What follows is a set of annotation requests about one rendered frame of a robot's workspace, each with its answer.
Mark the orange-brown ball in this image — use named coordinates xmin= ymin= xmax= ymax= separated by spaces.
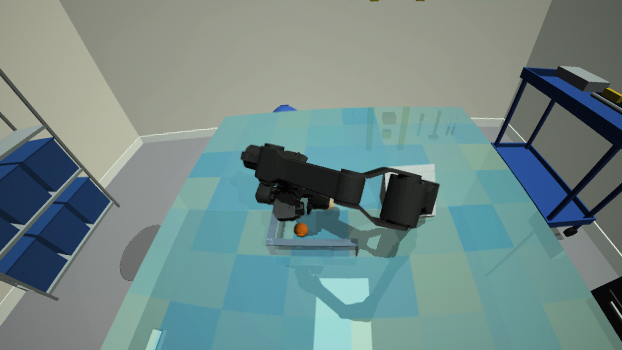
xmin=294 ymin=222 xmax=308 ymax=237

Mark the translucent beige ball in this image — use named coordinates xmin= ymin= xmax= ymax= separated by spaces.
xmin=326 ymin=198 xmax=335 ymax=211

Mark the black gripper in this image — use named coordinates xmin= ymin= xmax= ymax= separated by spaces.
xmin=255 ymin=182 xmax=330 ymax=215

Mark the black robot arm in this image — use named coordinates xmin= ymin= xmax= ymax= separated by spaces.
xmin=240 ymin=143 xmax=439 ymax=231

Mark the clear l-shaped low wall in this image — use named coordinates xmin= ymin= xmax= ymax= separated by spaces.
xmin=267 ymin=220 xmax=357 ymax=257

